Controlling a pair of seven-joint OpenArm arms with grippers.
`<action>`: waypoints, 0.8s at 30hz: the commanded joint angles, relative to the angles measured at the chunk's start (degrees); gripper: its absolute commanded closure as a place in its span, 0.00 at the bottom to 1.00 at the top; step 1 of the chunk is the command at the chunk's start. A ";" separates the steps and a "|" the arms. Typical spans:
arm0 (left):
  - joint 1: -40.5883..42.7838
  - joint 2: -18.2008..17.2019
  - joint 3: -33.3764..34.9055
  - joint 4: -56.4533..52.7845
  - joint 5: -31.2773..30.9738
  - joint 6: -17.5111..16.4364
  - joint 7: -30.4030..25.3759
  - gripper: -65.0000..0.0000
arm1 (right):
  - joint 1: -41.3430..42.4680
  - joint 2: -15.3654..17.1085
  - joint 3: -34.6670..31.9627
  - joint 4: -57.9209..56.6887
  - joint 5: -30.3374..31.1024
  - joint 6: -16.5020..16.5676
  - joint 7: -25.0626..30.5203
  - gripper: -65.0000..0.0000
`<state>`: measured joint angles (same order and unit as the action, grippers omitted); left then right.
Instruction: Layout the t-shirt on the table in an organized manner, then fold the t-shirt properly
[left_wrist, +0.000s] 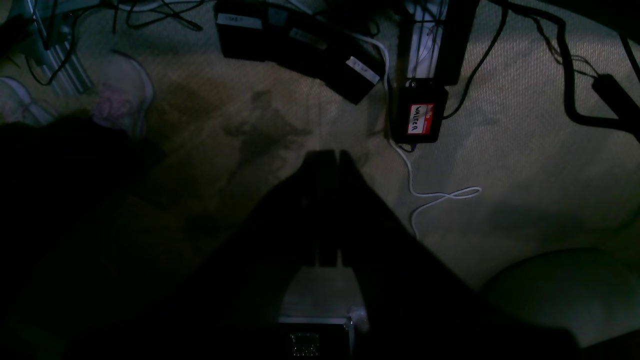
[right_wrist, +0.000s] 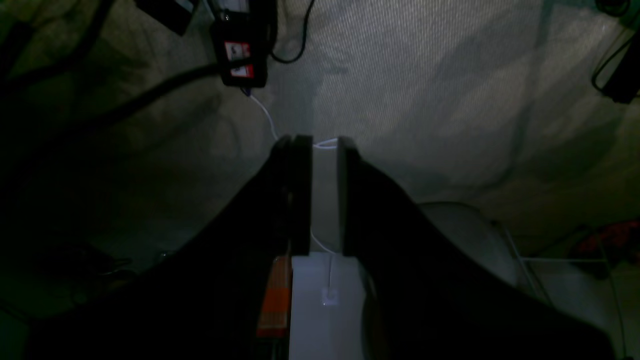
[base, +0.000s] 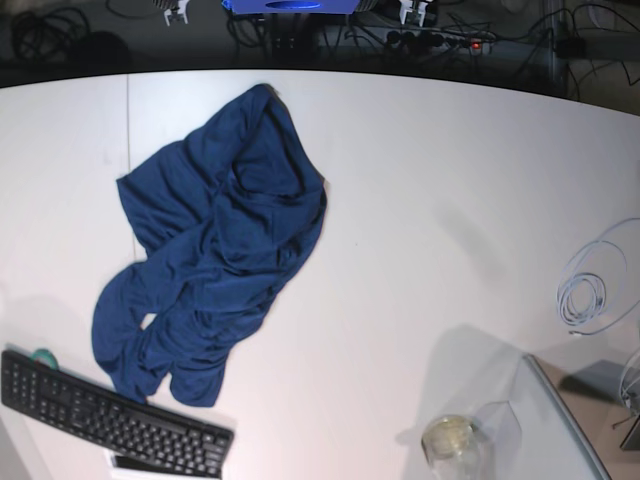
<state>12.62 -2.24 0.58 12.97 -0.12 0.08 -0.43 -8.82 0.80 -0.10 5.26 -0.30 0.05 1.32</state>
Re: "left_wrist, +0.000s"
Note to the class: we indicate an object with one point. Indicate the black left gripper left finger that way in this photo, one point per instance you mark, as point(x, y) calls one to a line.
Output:
point(245, 279)

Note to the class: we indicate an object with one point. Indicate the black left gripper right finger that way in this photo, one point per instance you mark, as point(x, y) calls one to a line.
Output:
point(399, 278)

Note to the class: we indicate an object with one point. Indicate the black box with red label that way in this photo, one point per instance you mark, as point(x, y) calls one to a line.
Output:
point(418, 112)

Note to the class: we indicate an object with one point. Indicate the black power adapter brick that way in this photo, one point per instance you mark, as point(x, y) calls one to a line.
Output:
point(262, 31)

